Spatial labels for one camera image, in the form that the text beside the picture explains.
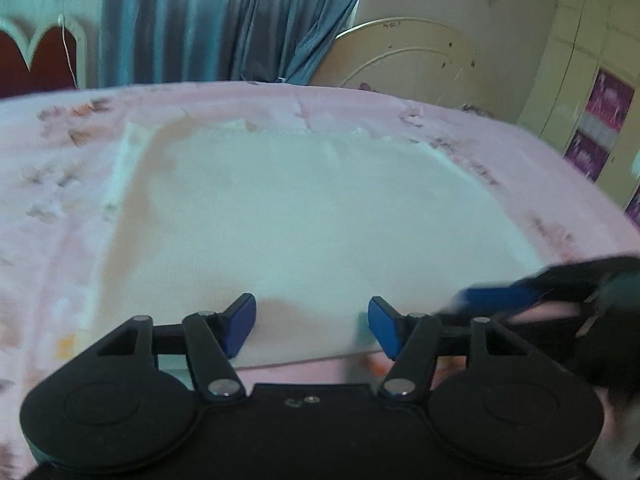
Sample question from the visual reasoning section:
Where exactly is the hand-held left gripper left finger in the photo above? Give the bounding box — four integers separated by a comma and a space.
95, 293, 246, 402

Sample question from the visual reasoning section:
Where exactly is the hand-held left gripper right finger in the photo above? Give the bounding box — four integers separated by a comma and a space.
367, 296, 532, 402

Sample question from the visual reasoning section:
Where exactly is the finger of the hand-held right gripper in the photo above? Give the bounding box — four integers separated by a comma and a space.
440, 256, 640, 317

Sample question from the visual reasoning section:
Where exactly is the white knit sweater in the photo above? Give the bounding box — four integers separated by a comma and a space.
84, 119, 547, 367

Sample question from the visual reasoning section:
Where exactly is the pink floral bedsheet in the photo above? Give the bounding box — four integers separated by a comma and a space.
0, 81, 640, 461

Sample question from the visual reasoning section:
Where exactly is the cream round headboard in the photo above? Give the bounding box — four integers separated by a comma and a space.
309, 17, 502, 112

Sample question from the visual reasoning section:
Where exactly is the blue curtain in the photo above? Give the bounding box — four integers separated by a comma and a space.
99, 0, 382, 87

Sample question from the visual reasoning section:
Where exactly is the red headboard with white trim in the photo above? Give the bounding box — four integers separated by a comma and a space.
0, 14, 96, 99

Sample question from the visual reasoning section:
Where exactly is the thin white cable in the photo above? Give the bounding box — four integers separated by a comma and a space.
58, 14, 80, 90

